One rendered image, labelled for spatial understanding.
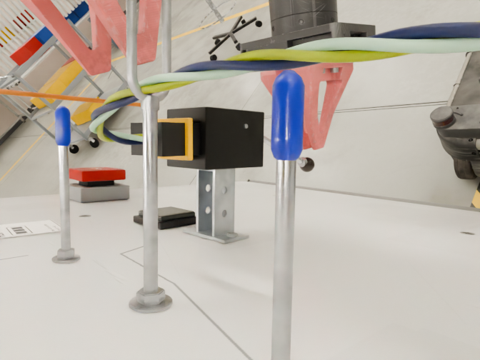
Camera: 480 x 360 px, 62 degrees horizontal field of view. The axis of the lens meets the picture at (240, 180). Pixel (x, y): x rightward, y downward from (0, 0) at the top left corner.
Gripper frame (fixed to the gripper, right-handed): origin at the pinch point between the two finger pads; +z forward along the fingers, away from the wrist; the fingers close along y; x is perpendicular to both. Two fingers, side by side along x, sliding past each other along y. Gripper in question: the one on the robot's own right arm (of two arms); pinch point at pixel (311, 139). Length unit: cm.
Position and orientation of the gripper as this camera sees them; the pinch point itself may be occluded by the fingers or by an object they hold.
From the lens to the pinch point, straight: 37.6
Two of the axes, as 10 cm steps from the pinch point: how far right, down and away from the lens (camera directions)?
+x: 7.0, -2.2, 6.8
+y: 7.1, 0.7, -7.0
